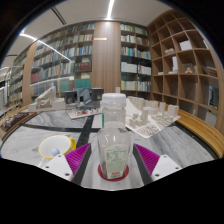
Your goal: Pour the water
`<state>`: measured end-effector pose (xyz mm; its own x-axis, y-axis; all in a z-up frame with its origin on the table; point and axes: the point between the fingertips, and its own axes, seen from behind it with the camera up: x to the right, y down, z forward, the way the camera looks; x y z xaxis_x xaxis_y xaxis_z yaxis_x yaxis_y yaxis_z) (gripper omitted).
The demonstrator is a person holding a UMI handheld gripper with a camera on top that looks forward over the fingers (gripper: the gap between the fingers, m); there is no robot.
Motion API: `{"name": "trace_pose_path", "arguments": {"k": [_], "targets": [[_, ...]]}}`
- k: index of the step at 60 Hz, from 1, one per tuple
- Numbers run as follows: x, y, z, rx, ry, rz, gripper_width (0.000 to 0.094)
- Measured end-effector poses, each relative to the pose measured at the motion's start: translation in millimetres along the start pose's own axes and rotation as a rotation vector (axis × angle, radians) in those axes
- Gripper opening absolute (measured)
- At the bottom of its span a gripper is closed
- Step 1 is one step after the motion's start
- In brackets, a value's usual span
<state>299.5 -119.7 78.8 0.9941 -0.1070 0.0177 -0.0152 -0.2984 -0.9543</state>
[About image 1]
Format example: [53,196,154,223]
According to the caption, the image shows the curved wooden bench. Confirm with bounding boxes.
[0,104,38,141]
[174,108,224,159]

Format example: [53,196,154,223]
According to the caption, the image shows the flat round red coaster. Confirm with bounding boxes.
[97,163,130,183]

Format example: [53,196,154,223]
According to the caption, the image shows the narrow wall bookshelf with books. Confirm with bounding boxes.
[119,23,153,93]

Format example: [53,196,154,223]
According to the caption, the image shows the flat white site model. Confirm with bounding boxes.
[65,104,104,120]

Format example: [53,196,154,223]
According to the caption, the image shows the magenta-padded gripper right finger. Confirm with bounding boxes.
[132,143,182,186]

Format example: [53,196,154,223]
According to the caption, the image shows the clear plastic bottle white cap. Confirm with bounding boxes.
[97,93,132,180]

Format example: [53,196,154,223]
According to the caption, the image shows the large wall bookshelf with books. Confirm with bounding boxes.
[8,22,96,101]

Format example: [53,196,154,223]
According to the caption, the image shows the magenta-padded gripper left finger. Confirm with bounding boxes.
[41,143,93,186]

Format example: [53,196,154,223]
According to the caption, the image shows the dark grey building model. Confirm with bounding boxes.
[64,87,105,107]

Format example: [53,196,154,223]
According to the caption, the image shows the wooden cubby shelf unit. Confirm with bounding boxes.
[146,9,224,134]

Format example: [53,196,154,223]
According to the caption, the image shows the straight ceiling light strip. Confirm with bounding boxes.
[105,0,116,20]

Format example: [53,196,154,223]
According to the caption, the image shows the white ramp architecture model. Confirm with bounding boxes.
[27,85,68,113]

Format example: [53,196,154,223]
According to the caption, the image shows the white city block model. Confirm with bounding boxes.
[124,95,181,139]

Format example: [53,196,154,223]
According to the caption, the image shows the white cup yellow rim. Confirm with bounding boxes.
[37,134,77,160]

